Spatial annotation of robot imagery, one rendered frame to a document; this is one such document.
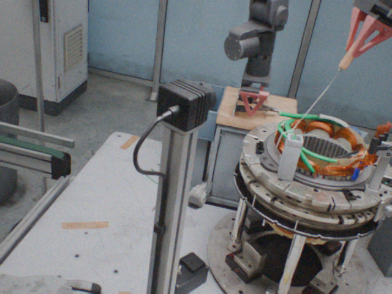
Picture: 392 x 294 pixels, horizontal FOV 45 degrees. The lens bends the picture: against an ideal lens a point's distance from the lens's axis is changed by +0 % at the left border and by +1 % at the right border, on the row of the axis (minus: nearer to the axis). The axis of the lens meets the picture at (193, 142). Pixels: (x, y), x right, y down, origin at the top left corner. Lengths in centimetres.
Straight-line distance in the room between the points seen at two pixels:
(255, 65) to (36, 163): 79
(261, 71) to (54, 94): 226
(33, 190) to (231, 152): 159
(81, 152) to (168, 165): 240
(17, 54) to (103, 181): 199
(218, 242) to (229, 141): 26
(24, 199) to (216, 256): 159
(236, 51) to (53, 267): 63
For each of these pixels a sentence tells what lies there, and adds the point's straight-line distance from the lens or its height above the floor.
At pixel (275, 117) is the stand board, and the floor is 107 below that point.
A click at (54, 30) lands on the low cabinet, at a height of 59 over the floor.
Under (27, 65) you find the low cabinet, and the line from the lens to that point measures 325.
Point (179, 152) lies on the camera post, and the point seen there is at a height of 133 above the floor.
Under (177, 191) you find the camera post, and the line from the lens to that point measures 54.
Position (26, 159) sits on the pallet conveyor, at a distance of 158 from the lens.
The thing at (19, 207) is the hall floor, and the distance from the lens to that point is 254.
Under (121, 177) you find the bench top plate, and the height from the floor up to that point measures 78.
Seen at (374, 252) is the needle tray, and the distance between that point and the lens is 133.
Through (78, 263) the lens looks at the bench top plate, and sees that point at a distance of 114.
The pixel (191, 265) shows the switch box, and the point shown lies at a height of 84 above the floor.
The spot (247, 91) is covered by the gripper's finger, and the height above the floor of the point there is 115.
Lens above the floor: 160
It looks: 31 degrees down
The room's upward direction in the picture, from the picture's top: 8 degrees clockwise
